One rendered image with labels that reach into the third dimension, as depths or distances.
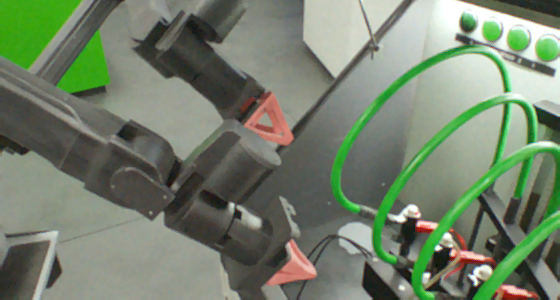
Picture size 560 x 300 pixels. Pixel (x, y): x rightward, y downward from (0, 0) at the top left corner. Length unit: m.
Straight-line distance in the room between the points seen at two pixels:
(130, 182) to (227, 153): 0.09
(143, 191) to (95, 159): 0.05
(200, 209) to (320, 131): 0.64
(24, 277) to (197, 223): 0.53
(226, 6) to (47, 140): 0.27
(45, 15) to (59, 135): 3.38
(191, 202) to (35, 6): 3.40
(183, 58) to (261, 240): 0.24
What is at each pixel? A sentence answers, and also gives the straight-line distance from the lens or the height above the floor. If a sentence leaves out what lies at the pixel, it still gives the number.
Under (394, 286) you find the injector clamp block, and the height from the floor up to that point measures 0.98.
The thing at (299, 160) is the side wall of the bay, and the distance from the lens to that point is 1.06.
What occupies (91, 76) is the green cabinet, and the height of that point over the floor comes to 0.18.
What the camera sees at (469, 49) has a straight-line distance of 0.74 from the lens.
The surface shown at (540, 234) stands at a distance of 0.60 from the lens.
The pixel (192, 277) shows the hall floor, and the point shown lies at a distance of 2.25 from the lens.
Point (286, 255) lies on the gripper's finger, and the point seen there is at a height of 1.30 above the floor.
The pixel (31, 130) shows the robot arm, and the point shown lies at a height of 1.46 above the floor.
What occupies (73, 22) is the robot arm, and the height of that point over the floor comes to 1.40.
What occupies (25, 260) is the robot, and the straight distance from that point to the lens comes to 0.97.
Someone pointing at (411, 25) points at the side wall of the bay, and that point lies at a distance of 1.10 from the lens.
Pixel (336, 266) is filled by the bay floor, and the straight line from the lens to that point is 1.14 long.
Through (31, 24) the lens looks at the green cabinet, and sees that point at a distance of 3.81.
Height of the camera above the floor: 1.66
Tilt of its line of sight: 31 degrees down
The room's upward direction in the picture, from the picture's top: straight up
